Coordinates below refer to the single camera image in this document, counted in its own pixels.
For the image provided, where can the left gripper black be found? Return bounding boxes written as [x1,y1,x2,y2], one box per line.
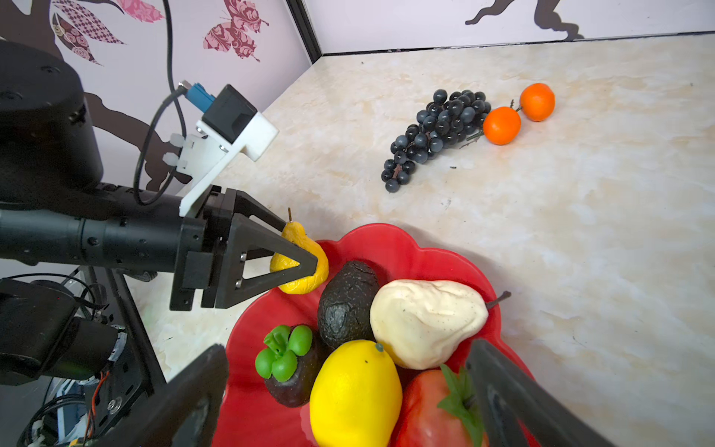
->
[169,186,318,311]

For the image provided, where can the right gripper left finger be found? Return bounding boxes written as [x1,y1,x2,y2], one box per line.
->
[95,345,229,446]

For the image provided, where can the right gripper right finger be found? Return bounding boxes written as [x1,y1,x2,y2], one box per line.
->
[467,339,612,446]

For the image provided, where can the small yellow fruit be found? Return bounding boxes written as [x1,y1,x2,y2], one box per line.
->
[269,209,331,296]

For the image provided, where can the red flower-shaped bowl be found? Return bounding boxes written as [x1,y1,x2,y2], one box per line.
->
[214,223,522,446]

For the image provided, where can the red strawberry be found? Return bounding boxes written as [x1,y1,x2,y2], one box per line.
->
[392,365,489,446]

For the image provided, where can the cream pear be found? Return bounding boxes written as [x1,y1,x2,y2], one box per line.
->
[370,279,501,371]

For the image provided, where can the dark avocado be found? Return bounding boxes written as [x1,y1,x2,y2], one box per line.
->
[318,261,380,350]

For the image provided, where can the yellow lemon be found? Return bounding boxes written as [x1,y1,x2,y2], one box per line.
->
[309,340,403,446]

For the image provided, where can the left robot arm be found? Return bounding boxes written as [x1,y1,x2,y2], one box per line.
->
[1,41,318,311]

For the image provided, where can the black grape bunch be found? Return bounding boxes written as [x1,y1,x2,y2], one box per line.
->
[381,89,492,194]

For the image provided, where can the orange kumquat lower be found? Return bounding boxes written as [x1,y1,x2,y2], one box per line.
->
[482,107,521,145]

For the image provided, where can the orange kumquat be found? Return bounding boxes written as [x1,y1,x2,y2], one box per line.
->
[519,83,556,122]
[482,107,521,145]

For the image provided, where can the orange kumquat upper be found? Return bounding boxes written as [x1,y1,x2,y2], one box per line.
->
[519,83,556,122]

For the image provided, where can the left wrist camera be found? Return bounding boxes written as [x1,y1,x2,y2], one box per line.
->
[163,81,279,217]

